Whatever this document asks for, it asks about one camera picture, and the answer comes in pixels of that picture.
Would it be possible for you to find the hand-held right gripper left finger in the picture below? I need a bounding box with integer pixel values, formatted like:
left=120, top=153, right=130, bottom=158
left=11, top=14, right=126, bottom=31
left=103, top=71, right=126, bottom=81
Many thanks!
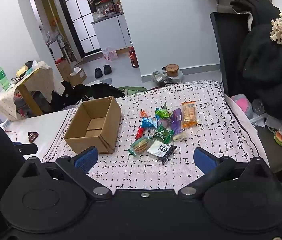
left=16, top=146, right=113, bottom=198

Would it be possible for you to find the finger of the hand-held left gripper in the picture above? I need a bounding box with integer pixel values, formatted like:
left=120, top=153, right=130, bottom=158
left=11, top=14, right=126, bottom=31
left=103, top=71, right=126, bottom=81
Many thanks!
left=12, top=141, right=38, bottom=156

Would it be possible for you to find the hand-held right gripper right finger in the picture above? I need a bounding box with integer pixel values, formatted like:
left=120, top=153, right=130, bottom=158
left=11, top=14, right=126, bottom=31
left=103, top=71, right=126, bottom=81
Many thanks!
left=178, top=147, right=270, bottom=199

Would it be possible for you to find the cream snack packet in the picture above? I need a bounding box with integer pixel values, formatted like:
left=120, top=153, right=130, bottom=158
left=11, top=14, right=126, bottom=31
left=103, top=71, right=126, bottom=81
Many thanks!
left=173, top=132, right=189, bottom=142

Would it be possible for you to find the brown cardboard box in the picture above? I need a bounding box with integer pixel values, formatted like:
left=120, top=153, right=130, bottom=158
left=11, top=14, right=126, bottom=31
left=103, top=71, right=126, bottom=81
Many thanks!
left=64, top=95, right=122, bottom=155

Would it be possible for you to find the black and white snack packet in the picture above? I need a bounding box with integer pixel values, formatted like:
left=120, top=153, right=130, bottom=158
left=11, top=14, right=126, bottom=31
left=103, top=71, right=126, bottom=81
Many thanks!
left=146, top=140, right=178, bottom=165

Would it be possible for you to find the long orange biscuit packet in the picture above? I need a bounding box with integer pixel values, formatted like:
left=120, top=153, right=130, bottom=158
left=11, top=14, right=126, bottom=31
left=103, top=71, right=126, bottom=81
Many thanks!
left=182, top=101, right=198, bottom=128

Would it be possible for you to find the purple snack packet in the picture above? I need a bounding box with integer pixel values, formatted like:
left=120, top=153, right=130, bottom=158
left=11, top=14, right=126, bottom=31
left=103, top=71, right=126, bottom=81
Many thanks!
left=170, top=108, right=183, bottom=135

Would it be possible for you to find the dark green seaweed packet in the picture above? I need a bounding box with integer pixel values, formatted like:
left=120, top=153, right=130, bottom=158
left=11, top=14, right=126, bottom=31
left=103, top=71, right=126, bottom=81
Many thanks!
left=153, top=124, right=174, bottom=142

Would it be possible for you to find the clear cookie packet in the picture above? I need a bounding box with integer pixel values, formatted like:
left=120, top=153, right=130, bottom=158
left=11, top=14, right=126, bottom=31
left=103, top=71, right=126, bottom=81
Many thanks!
left=127, top=137, right=154, bottom=156

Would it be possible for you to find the red stick snack packet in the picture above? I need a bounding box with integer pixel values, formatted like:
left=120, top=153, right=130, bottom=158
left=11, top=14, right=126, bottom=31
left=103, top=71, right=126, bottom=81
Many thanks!
left=135, top=127, right=146, bottom=140

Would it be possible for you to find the lime green snack packet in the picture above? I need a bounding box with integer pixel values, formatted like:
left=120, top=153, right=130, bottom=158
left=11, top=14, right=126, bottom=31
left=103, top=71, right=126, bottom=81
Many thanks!
left=157, top=108, right=173, bottom=120

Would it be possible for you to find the brown hair clip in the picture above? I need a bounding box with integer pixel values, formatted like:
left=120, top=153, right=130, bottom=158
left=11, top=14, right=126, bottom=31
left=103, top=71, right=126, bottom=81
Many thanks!
left=27, top=131, right=39, bottom=143

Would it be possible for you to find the white bed sheet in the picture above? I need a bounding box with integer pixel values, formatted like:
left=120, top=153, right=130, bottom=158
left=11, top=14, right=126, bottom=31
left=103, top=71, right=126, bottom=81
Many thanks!
left=4, top=107, right=79, bottom=161

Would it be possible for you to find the white black printed blanket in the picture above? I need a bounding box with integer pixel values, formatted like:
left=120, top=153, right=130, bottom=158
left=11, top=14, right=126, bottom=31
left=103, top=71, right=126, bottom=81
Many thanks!
left=42, top=80, right=270, bottom=190

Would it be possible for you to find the black clothes pile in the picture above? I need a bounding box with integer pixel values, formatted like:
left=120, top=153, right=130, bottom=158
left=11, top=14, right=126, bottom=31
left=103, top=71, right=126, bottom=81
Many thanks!
left=51, top=81, right=91, bottom=112

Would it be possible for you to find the table with dotted cloth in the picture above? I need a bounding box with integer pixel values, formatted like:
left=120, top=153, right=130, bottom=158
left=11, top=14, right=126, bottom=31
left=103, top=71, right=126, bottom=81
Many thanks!
left=0, top=60, right=54, bottom=120

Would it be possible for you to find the black bag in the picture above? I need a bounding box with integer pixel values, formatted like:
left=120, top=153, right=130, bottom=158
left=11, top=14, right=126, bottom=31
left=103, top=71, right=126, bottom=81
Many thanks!
left=91, top=83, right=125, bottom=98

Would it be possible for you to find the green plastic bottle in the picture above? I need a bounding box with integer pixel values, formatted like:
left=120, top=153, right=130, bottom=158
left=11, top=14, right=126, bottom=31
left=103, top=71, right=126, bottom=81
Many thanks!
left=0, top=63, right=10, bottom=91

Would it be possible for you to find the small toy figure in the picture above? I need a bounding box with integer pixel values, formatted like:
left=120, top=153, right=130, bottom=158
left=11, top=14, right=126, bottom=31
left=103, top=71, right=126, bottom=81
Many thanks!
left=16, top=61, right=32, bottom=77

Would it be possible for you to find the burger toy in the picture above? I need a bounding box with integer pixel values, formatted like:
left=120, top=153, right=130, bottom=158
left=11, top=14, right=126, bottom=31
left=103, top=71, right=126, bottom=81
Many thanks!
left=274, top=130, right=282, bottom=147

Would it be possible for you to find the cardboard carton with tissue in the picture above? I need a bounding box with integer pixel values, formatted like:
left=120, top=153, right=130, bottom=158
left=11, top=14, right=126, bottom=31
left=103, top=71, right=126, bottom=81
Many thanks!
left=69, top=67, right=87, bottom=86

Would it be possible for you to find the green dinosaur floor mat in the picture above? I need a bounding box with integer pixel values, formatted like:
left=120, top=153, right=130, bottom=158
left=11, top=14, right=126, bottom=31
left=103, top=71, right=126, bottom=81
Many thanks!
left=117, top=86, right=146, bottom=95

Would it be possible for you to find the plain cardboard carton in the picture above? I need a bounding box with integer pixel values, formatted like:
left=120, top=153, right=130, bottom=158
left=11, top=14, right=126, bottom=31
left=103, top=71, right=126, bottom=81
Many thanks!
left=56, top=60, right=72, bottom=78

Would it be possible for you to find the clear plastic bag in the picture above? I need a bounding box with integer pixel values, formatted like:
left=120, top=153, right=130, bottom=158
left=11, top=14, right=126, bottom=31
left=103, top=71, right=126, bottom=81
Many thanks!
left=152, top=70, right=183, bottom=85

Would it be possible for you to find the brown round tub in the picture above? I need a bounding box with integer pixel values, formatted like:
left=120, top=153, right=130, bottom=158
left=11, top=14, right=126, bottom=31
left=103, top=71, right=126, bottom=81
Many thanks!
left=165, top=64, right=180, bottom=77

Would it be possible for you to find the small white cabinet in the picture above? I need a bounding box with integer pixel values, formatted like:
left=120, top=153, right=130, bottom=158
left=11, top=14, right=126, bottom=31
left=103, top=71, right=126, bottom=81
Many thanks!
left=47, top=40, right=64, bottom=61

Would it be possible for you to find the red oil bottle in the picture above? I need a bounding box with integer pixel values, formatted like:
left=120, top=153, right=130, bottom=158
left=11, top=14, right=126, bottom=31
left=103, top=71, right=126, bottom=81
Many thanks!
left=128, top=47, right=139, bottom=68

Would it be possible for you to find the black upright panel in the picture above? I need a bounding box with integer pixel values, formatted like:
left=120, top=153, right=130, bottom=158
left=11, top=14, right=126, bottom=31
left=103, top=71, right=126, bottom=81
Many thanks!
left=210, top=12, right=250, bottom=97

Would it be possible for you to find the white kitchen cabinet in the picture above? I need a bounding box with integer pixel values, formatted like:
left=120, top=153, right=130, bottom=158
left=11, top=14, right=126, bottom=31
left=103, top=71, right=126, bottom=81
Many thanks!
left=91, top=14, right=133, bottom=52

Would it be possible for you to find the black framed sliding door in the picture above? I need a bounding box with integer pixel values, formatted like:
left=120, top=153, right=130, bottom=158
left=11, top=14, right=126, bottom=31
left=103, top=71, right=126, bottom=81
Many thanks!
left=56, top=0, right=101, bottom=58

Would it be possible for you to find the group of kitchen bottles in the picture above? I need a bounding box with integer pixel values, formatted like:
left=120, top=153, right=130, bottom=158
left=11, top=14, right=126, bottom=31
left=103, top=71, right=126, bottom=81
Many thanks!
left=95, top=4, right=121, bottom=17

